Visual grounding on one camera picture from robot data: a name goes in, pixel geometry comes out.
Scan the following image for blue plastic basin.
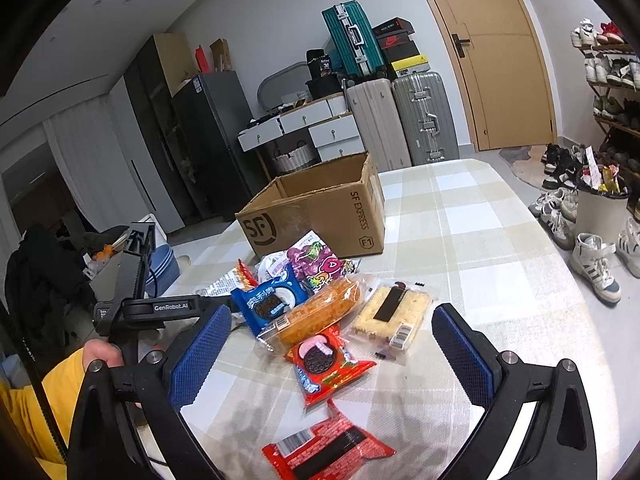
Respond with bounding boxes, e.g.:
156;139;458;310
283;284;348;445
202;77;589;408
146;244;181;294

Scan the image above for purple candy packet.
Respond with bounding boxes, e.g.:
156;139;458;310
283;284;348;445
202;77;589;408
287;240;357;295

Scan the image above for yellow cake packet dark strip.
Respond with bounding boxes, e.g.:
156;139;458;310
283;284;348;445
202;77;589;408
349;281;434;362

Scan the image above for person's left hand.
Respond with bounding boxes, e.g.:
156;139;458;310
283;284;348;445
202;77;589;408
81;339;126;372

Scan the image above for woven laundry basket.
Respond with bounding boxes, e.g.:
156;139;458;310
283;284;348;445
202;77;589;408
272;141;319;174

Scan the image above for teal suitcase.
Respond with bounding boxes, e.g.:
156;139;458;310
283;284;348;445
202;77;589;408
321;3;389;82

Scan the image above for beige round doormat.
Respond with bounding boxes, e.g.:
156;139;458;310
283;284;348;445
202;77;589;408
511;156;552;192

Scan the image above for white curtain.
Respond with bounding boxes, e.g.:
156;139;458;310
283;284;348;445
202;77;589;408
43;101;132;222

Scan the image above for pile of sneakers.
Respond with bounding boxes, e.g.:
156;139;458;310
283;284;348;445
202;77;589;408
527;142;640;307

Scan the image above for beige suitcase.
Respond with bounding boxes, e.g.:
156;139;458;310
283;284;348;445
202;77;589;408
344;78;414;174

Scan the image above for red orange snack packet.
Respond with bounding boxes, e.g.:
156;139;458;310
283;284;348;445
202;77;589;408
237;258;262;292

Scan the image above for black jacket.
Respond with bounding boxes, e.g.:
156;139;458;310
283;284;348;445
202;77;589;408
4;224;96;363

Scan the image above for black gift bag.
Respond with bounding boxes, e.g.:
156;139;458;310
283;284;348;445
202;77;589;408
305;48;332;79

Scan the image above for yellow black shoe box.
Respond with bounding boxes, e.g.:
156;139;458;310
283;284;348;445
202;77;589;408
387;55;432;79

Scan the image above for white trash bin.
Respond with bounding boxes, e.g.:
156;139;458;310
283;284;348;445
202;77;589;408
574;180;632;242

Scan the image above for person's left forearm yellow sleeve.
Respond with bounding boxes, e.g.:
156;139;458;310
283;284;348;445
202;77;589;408
0;347;88;480

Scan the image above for red cookie packet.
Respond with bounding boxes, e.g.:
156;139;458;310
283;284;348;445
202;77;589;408
284;326;377;409

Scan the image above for black shoe box red label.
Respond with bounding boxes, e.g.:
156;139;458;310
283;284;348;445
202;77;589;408
372;17;416;36

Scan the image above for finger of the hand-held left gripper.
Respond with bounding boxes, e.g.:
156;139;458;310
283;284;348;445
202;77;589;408
119;222;156;303

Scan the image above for silver foil snack packet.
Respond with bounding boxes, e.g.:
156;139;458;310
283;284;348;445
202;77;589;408
194;264;251;303

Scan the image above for white desk with drawers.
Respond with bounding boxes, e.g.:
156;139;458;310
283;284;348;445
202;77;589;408
237;93;366;172

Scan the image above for brown cardboard box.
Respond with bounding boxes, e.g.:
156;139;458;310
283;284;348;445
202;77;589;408
235;151;387;260

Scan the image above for grey cloud-shaped doormat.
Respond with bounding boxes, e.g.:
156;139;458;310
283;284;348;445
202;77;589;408
498;145;534;172

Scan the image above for red chocolate wafer packet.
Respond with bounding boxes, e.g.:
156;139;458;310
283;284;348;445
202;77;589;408
261;399;397;480

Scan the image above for dark grey refrigerator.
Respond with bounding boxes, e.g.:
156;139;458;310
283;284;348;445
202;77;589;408
171;70;267;222

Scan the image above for grey suitcase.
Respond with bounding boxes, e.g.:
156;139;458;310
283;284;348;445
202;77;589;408
390;70;461;166

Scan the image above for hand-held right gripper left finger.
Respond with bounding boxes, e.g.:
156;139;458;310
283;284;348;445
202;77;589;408
67;304;233;480

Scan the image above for wooden door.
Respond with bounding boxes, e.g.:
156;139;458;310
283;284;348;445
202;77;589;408
405;0;559;152

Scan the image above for red bag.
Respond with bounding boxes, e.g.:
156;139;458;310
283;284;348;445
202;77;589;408
193;44;214;75

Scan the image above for white snack packet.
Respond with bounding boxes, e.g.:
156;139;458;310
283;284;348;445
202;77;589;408
257;251;292;278

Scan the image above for dark wardrobe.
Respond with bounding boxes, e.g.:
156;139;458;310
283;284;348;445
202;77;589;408
123;35;202;234

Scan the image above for blue cookie packet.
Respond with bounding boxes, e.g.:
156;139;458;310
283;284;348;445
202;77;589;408
230;265;309;337

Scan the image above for rows of shelved shoes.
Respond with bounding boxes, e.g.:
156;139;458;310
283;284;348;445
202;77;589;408
570;19;640;171

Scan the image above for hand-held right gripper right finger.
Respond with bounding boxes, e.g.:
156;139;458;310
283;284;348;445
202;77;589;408
431;303;594;480

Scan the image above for flat cardboard sheet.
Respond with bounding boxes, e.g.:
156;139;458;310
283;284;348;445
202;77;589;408
152;33;194;97

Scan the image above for plain black shoe box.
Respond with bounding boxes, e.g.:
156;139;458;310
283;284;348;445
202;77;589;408
381;41;422;64

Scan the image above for bunch of snack wrappers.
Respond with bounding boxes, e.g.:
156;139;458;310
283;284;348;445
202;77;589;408
579;146;629;197

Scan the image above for black storage box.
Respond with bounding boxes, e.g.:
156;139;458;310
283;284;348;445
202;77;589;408
305;75;344;101

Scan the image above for grey oval panel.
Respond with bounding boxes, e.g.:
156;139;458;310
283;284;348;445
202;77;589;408
257;61;314;111

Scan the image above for golden bread packet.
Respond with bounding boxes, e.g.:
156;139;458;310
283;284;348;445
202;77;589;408
256;275;372;357

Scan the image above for wooden shoe rack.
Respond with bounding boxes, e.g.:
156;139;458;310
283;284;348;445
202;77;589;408
570;42;640;173

